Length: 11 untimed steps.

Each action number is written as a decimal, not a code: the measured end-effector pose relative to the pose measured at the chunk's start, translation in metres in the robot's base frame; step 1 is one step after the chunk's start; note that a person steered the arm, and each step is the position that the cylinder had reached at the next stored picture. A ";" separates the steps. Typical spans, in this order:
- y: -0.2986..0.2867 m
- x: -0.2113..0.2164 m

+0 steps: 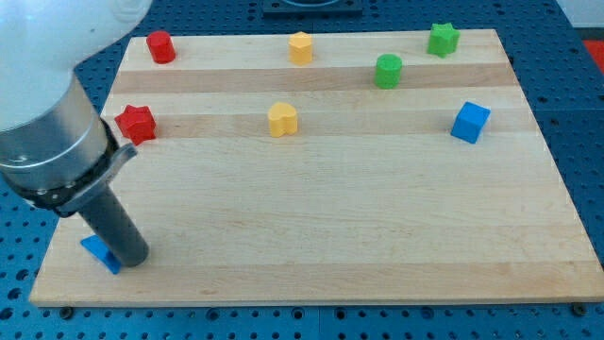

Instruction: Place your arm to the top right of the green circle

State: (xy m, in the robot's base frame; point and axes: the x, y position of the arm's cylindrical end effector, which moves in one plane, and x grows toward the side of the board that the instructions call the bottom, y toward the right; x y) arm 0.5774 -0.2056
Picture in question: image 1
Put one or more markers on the blue flat block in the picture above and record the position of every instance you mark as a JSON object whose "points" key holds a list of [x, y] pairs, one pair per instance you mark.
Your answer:
{"points": [[94, 245]]}

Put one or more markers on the yellow heart block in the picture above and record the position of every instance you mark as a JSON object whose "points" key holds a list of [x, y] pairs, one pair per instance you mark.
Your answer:
{"points": [[282, 119]]}

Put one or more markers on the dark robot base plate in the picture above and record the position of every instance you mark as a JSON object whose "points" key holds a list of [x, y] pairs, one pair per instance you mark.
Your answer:
{"points": [[310, 7]]}

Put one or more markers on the blue cube block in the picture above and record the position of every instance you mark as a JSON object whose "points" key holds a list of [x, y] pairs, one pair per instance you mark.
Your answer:
{"points": [[470, 122]]}

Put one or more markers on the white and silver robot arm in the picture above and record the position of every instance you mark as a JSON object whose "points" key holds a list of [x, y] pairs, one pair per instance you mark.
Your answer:
{"points": [[54, 145]]}

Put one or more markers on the red cylinder block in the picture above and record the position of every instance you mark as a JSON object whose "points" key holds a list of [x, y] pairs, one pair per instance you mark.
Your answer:
{"points": [[161, 47]]}

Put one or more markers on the red star block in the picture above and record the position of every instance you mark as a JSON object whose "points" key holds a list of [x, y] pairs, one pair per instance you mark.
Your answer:
{"points": [[137, 124]]}

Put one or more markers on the green cylinder block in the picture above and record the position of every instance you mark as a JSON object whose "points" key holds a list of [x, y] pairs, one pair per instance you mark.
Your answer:
{"points": [[388, 71]]}

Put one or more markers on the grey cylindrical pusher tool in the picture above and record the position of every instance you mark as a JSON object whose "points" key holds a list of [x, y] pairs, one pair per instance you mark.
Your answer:
{"points": [[110, 222]]}

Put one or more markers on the green star block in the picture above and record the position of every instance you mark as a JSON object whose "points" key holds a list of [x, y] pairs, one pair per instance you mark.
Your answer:
{"points": [[443, 39]]}

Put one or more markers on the yellow hexagon block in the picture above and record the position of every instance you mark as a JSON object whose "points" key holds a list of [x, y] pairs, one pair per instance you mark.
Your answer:
{"points": [[300, 48]]}

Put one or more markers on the wooden board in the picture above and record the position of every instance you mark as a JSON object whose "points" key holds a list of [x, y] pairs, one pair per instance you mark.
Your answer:
{"points": [[371, 201]]}

